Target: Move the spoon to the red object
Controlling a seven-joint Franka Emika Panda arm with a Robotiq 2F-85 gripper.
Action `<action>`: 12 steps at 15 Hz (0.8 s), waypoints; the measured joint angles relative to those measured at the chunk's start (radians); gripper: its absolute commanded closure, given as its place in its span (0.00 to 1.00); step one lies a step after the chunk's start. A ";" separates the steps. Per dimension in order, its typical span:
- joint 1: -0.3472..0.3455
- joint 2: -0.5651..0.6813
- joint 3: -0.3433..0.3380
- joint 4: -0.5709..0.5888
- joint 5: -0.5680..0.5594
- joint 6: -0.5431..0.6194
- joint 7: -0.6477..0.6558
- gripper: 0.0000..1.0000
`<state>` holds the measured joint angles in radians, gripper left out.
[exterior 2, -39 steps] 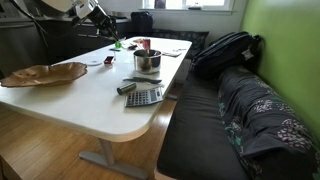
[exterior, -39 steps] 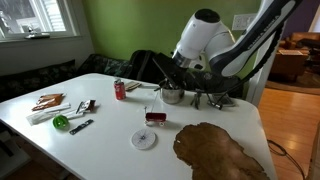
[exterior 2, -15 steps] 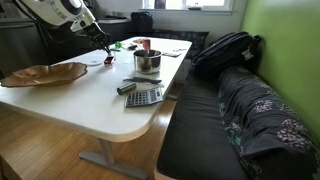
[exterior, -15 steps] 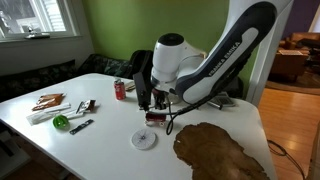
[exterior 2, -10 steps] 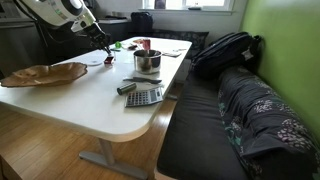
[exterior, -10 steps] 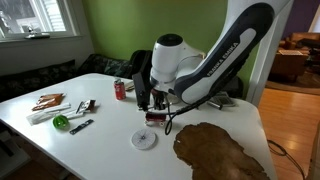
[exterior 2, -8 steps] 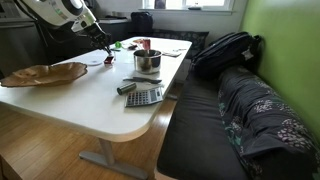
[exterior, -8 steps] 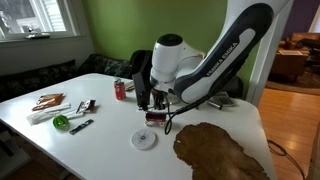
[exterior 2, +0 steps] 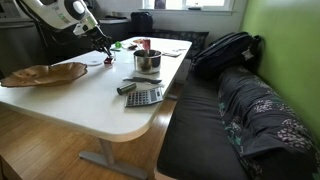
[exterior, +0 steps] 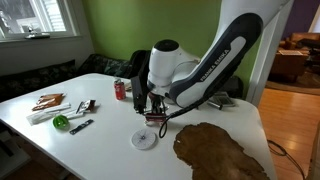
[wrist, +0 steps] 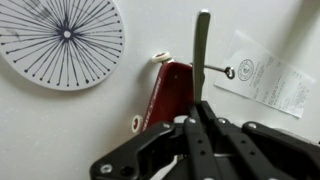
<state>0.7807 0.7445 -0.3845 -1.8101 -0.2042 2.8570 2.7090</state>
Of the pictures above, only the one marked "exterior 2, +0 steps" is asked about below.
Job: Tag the long dark floral cushion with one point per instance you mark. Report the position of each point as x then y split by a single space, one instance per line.
266 116

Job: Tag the black bench seat cushion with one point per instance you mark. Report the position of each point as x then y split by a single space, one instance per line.
196 133

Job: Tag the stainless steel pot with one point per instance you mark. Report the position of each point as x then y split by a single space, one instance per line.
147 63

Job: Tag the grey metal table leg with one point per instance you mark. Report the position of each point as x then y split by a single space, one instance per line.
108 156

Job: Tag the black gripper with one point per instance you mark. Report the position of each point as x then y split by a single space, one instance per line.
100 39

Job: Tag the red soda can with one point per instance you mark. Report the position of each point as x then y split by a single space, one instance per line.
146 44

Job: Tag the small dark floral cushion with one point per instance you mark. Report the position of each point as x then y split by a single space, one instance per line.
186 40

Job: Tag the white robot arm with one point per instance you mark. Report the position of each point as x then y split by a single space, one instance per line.
56 13

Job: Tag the dark metal cylinder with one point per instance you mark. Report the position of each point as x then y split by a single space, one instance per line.
126 88

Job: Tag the black upright bag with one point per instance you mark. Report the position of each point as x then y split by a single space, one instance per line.
141 23

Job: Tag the black backpack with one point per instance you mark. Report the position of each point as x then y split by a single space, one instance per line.
223 53

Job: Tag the wooden slab board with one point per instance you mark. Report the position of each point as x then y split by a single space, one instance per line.
46 74

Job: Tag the small object on sill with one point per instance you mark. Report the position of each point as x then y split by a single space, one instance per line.
194 7

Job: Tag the white framed window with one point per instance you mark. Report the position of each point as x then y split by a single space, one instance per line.
186 4

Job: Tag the green round plastic object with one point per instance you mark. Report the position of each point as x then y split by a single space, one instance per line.
118 44

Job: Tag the orange foil packet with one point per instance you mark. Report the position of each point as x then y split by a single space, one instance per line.
137 40

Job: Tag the white round disc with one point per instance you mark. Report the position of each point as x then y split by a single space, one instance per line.
94 62

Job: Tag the grey desk calculator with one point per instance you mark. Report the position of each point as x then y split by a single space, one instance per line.
144 96

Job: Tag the dark folded mini tripod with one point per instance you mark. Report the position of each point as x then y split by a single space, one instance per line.
143 80

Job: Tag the grey cabinet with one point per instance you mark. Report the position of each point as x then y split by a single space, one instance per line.
16 43

